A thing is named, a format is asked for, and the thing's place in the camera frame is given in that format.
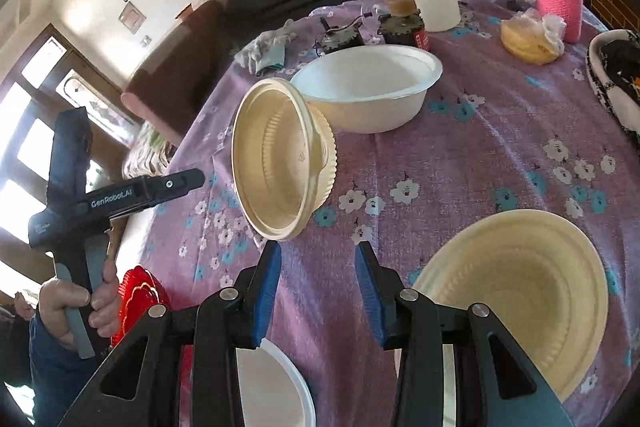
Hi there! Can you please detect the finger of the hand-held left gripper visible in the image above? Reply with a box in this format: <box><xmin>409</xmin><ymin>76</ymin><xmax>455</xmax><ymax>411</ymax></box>
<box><xmin>145</xmin><ymin>168</ymin><xmax>206</xmax><ymax>204</ymax></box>

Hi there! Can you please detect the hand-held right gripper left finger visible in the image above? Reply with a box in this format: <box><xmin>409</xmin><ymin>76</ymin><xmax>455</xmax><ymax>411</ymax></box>
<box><xmin>57</xmin><ymin>241</ymin><xmax>283</xmax><ymax>427</ymax></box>

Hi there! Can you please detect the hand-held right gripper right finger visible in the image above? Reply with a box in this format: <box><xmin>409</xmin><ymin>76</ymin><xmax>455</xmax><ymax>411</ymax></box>
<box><xmin>354</xmin><ymin>243</ymin><xmax>576</xmax><ymax>427</ymax></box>

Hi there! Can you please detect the cream ribbed plastic bowl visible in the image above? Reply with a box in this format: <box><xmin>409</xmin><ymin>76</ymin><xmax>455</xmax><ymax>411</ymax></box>
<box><xmin>231</xmin><ymin>78</ymin><xmax>339</xmax><ymax>242</ymax></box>

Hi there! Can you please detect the person's left forearm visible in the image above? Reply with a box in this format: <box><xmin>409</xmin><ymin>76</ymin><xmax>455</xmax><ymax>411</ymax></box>
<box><xmin>27</xmin><ymin>313</ymin><xmax>111</xmax><ymax>427</ymax></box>

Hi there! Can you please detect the person's left hand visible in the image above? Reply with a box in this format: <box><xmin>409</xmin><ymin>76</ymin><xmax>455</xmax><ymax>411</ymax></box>
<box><xmin>39</xmin><ymin>257</ymin><xmax>122</xmax><ymax>349</ymax></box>

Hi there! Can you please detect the white plate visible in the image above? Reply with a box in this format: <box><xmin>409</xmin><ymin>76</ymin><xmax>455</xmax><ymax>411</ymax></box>
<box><xmin>235</xmin><ymin>336</ymin><xmax>317</xmax><ymax>427</ymax></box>

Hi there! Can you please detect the red plastic dish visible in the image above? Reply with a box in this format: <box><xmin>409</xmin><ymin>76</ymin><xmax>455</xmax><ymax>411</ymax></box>
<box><xmin>110</xmin><ymin>267</ymin><xmax>172</xmax><ymax>349</ymax></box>

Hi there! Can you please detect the window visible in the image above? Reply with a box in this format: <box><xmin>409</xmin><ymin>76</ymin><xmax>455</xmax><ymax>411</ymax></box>
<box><xmin>0</xmin><ymin>23</ymin><xmax>143</xmax><ymax>303</ymax></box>

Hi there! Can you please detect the cream ribbed plate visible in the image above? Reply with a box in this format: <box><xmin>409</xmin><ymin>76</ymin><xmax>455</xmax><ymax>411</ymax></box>
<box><xmin>409</xmin><ymin>209</ymin><xmax>610</xmax><ymax>404</ymax></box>

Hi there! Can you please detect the purple floral tablecloth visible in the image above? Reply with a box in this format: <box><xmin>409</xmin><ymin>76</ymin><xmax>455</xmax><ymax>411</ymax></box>
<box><xmin>134</xmin><ymin>0</ymin><xmax>640</xmax><ymax>427</ymax></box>

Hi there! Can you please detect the crumpled grey cloth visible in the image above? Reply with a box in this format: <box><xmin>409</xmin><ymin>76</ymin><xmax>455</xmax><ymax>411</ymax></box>
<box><xmin>234</xmin><ymin>19</ymin><xmax>298</xmax><ymax>76</ymax></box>

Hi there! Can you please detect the white foam bowl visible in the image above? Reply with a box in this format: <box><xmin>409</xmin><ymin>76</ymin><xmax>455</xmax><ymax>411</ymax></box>
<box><xmin>290</xmin><ymin>45</ymin><xmax>445</xmax><ymax>134</ymax></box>

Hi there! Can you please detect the dark jar with brown lid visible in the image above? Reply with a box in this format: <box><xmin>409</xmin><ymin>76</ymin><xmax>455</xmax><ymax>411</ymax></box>
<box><xmin>377</xmin><ymin>0</ymin><xmax>431</xmax><ymax>52</ymax></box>

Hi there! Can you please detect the plastic bag with yellow food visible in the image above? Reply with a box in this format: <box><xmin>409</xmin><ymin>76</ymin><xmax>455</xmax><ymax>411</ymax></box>
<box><xmin>500</xmin><ymin>8</ymin><xmax>567</xmax><ymax>66</ymax></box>

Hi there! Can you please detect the black and white patterned dish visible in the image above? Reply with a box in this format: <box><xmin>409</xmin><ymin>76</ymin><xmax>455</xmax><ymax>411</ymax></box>
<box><xmin>587</xmin><ymin>29</ymin><xmax>640</xmax><ymax>138</ymax></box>

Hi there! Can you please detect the wall switch plate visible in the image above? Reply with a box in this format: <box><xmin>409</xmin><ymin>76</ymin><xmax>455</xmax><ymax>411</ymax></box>
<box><xmin>119</xmin><ymin>2</ymin><xmax>147</xmax><ymax>29</ymax></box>

